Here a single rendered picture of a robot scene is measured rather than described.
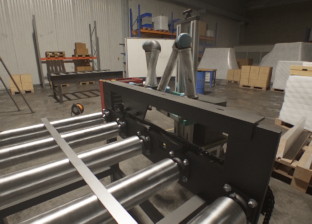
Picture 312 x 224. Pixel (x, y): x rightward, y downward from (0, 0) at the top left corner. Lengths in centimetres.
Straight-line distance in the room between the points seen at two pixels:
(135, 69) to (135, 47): 67
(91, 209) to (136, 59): 512
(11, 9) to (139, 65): 740
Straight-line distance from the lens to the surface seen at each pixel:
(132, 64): 550
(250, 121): 58
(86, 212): 63
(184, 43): 153
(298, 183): 244
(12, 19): 1095
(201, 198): 82
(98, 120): 145
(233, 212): 62
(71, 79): 591
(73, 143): 113
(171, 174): 75
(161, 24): 1230
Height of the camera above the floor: 135
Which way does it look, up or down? 16 degrees down
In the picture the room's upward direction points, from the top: straight up
